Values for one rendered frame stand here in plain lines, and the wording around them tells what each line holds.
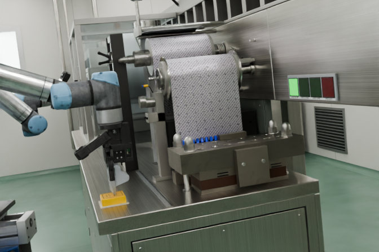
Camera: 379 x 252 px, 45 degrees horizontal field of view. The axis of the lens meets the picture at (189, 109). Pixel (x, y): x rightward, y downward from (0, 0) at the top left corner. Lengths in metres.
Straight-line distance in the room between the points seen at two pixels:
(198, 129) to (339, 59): 0.56
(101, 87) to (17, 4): 5.85
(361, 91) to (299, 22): 0.32
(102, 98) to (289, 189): 0.61
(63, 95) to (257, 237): 0.69
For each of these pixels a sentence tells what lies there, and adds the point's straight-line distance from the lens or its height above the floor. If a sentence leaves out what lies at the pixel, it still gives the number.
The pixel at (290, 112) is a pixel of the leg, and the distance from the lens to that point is 1.82.
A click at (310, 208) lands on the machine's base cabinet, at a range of 1.45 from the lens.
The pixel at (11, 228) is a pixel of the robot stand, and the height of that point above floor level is 0.75.
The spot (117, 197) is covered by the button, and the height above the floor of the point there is 0.92.
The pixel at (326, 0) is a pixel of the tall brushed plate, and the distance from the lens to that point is 1.24.
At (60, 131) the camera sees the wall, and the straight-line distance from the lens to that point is 7.06.
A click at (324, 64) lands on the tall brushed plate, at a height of 1.24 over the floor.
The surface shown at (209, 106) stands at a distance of 1.54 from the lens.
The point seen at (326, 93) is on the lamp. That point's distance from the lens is 1.25.
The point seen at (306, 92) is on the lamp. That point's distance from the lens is 1.33.
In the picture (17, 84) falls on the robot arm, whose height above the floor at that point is 1.28.
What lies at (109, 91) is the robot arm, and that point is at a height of 1.23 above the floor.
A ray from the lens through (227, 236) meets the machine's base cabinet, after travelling 1.36.
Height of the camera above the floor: 1.26
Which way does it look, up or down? 5 degrees down
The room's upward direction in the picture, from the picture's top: 6 degrees counter-clockwise
